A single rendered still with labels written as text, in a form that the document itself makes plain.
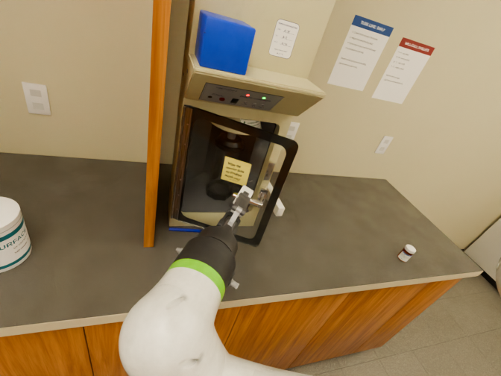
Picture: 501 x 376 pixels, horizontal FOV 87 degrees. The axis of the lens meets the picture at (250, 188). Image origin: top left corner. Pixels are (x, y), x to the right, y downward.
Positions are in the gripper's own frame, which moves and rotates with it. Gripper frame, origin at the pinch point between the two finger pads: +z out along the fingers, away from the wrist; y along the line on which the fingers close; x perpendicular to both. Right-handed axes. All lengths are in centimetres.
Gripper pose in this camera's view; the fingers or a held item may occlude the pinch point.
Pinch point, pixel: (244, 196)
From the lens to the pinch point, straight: 62.6
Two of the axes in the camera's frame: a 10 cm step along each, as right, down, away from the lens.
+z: 2.5, -4.7, 8.5
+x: -8.4, -5.4, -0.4
